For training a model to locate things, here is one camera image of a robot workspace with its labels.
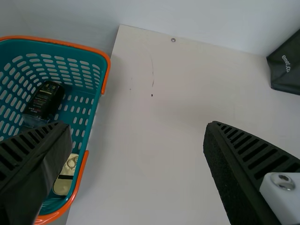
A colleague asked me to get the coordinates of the teal shopping basket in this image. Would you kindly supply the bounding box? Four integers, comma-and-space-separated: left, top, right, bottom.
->
0, 35, 112, 225

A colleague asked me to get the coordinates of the rectangular tin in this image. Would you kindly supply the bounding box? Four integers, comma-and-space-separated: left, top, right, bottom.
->
52, 153, 80, 196

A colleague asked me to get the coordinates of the dark coffee bottle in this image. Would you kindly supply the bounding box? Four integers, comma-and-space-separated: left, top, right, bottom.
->
22, 80, 66, 128

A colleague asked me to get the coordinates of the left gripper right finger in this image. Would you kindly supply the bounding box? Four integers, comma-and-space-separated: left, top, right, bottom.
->
202, 120, 300, 225

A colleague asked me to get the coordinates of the dark grey bag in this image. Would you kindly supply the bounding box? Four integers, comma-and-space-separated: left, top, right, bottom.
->
266, 29, 300, 96

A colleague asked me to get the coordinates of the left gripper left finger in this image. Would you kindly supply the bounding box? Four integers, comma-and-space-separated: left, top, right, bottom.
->
0, 120, 73, 225

